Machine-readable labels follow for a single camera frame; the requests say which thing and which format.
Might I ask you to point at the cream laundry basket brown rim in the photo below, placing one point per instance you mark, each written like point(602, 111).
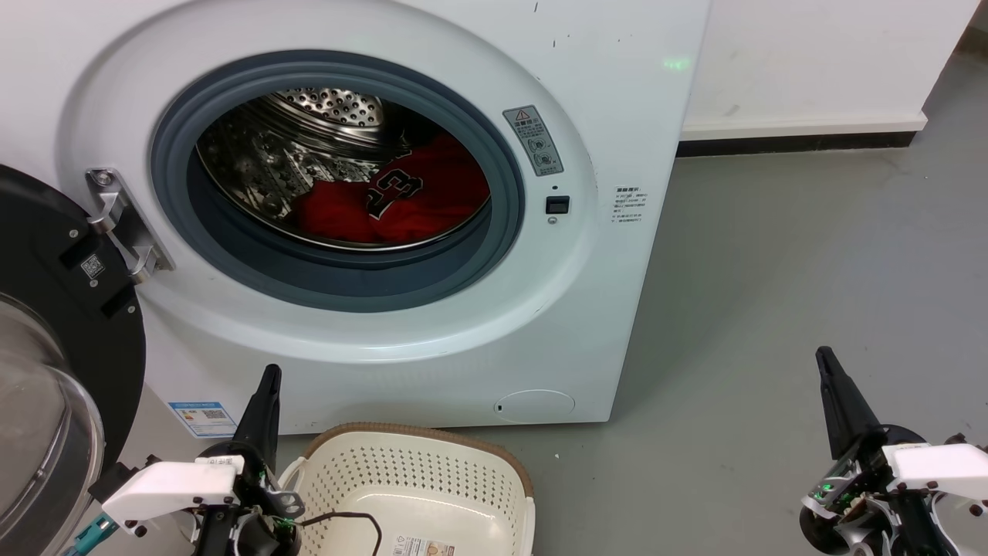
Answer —
point(432, 479)

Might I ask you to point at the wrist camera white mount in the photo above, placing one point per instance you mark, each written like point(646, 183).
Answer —
point(942, 467)
point(166, 488)

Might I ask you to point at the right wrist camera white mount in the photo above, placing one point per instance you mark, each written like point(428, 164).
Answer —
point(942, 467)

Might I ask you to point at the washing machine glass door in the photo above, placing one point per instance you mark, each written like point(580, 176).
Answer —
point(46, 255)

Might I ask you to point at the red basketball jersey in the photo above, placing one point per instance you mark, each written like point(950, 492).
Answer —
point(440, 185)

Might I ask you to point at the round white filter cover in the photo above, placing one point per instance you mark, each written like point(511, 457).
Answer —
point(534, 405)

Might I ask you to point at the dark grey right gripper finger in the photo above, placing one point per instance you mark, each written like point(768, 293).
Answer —
point(845, 401)

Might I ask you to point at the blue energy label sticker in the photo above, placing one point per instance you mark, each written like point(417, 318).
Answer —
point(202, 418)

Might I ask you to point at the white wall skirting board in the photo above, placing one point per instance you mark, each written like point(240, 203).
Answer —
point(803, 127)

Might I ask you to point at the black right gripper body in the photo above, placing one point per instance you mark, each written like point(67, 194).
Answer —
point(822, 533)

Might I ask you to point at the printed product label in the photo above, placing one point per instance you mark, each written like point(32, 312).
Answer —
point(421, 547)

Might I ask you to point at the stainless steel washing machine drum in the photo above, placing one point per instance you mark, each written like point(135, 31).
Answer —
point(262, 162)

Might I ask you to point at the grey warning sticker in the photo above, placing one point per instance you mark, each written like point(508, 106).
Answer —
point(532, 140)

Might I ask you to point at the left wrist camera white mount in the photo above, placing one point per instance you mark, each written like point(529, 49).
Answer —
point(166, 488)

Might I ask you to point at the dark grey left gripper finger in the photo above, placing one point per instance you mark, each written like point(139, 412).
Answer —
point(262, 409)

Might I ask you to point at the silver metal door hinge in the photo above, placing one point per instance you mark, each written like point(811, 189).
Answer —
point(123, 224)

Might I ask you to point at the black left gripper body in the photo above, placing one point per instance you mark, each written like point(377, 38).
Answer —
point(262, 533)

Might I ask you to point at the white front-load washing machine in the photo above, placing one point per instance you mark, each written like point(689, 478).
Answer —
point(633, 116)

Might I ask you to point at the grey rubber door gasket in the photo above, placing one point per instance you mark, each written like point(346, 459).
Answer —
point(347, 286)

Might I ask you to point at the small white text label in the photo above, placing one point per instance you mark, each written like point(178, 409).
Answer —
point(629, 205)

